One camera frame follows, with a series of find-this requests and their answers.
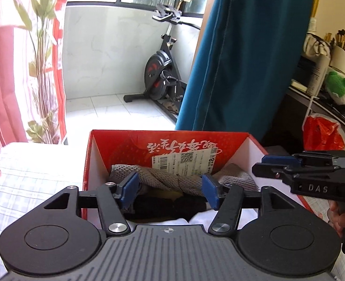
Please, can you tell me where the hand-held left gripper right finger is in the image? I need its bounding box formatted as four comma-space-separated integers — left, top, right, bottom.
201, 173, 302, 236

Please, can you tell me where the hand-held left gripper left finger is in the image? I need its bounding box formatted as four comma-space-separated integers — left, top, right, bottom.
43, 171, 140, 236

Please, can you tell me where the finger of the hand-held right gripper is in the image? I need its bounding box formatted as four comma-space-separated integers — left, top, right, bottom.
261, 150, 345, 167
252, 164, 342, 180

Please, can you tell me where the grey knit cloth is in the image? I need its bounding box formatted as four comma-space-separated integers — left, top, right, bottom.
110, 163, 260, 197

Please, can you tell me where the red cardboard box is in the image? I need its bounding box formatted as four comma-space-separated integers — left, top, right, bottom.
82, 129, 323, 222

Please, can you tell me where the white cloth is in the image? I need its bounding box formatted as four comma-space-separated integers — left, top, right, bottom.
187, 209, 220, 226

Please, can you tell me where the black cloth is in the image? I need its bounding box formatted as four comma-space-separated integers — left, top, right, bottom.
123, 195, 209, 221

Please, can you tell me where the yellow cloth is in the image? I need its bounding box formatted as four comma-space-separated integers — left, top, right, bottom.
154, 190, 182, 200

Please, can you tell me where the red plastic bag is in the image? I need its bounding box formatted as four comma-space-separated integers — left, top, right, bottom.
303, 112, 345, 153

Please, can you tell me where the black desk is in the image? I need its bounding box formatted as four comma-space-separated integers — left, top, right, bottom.
286, 77, 345, 141

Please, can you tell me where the white spray bottle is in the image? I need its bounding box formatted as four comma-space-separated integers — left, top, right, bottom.
307, 55, 331, 94

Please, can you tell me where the green and white plush toy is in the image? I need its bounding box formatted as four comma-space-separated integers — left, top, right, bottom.
324, 70, 345, 107

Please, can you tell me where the teal curtain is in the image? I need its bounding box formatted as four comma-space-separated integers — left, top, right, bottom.
174, 0, 315, 141

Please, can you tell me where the plaid strawberry tablecloth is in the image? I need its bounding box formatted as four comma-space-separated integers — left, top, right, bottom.
0, 142, 345, 281

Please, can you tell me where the white brush holder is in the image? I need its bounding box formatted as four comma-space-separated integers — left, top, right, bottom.
329, 45, 345, 75

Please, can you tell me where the black exercise bike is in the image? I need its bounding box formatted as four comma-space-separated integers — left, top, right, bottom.
123, 3, 204, 121

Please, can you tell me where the bunch of makeup brushes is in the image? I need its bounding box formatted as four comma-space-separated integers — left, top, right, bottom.
323, 28, 345, 55

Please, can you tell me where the pink printed backdrop cloth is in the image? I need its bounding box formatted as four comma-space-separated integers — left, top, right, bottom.
0, 0, 68, 159

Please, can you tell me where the beige drawstring bag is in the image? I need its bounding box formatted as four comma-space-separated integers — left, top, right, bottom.
303, 32, 333, 58

